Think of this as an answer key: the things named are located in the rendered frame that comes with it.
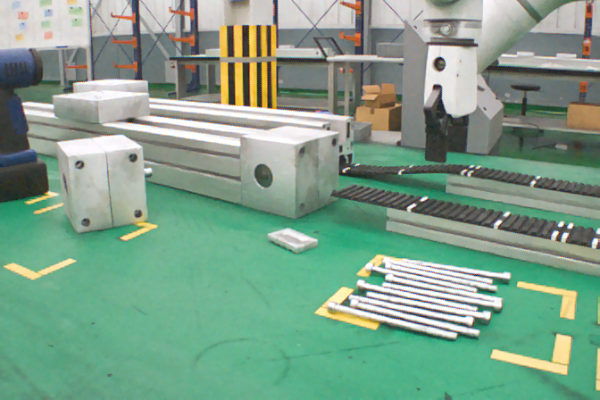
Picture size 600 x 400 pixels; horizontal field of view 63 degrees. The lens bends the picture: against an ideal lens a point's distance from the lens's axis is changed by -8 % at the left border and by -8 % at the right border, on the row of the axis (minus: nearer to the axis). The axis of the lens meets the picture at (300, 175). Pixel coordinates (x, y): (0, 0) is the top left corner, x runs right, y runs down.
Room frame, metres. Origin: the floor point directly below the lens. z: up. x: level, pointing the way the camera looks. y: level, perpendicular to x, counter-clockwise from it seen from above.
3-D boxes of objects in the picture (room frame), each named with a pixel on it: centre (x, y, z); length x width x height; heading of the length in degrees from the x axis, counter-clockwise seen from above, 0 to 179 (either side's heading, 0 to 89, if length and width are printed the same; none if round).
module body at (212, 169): (0.95, 0.37, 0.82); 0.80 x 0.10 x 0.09; 54
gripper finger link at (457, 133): (0.80, -0.25, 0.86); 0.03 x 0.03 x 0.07; 54
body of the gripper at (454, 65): (0.76, -0.22, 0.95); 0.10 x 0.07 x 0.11; 144
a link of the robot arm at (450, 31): (0.75, -0.22, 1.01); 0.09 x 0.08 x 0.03; 144
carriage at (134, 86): (1.25, 0.46, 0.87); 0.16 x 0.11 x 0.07; 54
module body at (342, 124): (1.11, 0.26, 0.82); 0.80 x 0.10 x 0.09; 54
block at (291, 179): (0.70, 0.01, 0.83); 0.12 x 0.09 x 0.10; 144
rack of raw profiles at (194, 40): (10.74, 3.57, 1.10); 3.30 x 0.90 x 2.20; 60
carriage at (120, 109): (0.95, 0.37, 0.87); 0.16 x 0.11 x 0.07; 54
